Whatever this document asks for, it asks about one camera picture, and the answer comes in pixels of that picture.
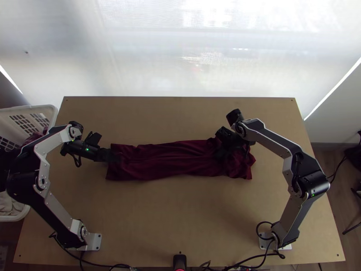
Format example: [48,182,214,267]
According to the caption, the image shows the dark red t-shirt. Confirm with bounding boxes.
[105,136,256,182]

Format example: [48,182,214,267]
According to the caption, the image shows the white laundry basket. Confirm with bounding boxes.
[0,104,59,224]

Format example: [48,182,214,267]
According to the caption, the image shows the heap of clothes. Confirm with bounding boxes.
[0,130,50,220]

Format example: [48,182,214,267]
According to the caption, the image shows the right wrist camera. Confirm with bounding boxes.
[215,126,235,140]

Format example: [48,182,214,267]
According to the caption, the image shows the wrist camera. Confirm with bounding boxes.
[215,126,235,140]
[84,131,103,148]

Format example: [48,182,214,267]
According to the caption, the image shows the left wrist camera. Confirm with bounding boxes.
[84,131,103,148]

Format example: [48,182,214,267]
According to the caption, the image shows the black cable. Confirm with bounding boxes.
[255,221,286,260]
[71,152,83,169]
[49,231,134,271]
[326,155,348,182]

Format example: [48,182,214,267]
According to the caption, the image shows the black camera pole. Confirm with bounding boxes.
[173,254,188,271]

